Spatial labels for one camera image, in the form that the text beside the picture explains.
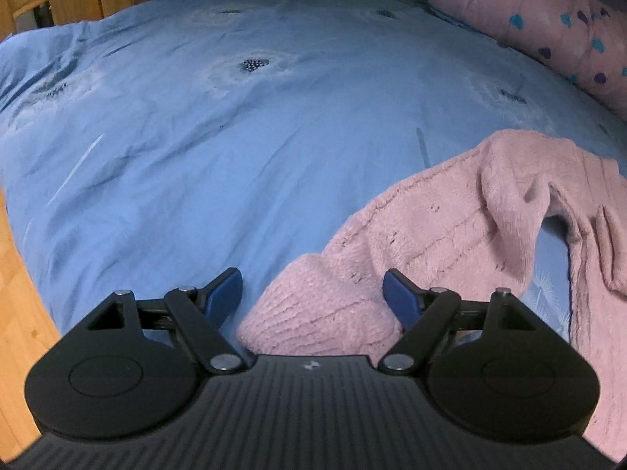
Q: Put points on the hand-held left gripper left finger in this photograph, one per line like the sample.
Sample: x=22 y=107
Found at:
x=224 y=294

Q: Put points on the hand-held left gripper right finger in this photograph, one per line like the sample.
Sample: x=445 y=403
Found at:
x=400 y=298

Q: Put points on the pink knitted sweater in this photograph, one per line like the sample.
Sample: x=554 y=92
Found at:
x=441 y=235

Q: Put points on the blue dandelion print duvet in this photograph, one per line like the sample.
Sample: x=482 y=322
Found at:
x=235 y=156

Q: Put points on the pink heart-patterned pillow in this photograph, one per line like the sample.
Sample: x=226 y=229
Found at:
x=543 y=14

